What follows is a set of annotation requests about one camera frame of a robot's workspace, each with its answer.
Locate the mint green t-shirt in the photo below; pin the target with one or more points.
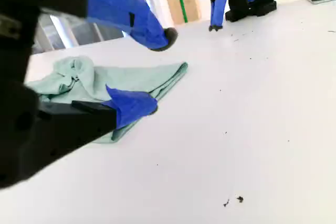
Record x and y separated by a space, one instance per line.
136 79

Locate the grey metal frame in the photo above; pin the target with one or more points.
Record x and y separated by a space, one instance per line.
65 32

